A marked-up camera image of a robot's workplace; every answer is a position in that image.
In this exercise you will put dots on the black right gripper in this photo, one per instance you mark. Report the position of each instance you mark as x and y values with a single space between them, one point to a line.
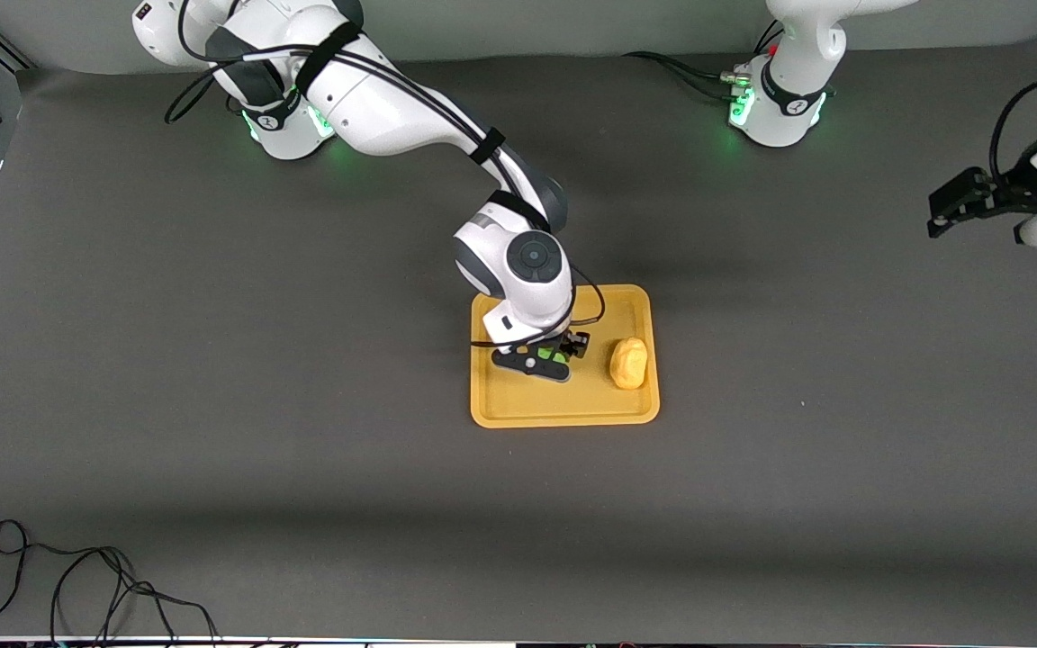
570 344

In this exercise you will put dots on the yellow potato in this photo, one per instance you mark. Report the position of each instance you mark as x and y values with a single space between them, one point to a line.
628 364

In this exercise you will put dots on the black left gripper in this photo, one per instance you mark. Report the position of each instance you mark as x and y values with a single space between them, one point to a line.
1003 195

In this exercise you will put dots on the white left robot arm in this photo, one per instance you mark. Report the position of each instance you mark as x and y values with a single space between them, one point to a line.
780 117

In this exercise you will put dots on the dark grey table mat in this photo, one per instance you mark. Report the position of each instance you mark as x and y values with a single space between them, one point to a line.
302 315

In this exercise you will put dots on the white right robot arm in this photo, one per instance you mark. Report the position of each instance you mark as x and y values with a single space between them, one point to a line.
374 108

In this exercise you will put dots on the green apple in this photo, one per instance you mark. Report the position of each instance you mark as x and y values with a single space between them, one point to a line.
560 357

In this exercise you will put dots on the orange plastic tray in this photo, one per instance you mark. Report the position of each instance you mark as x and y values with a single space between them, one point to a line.
572 400

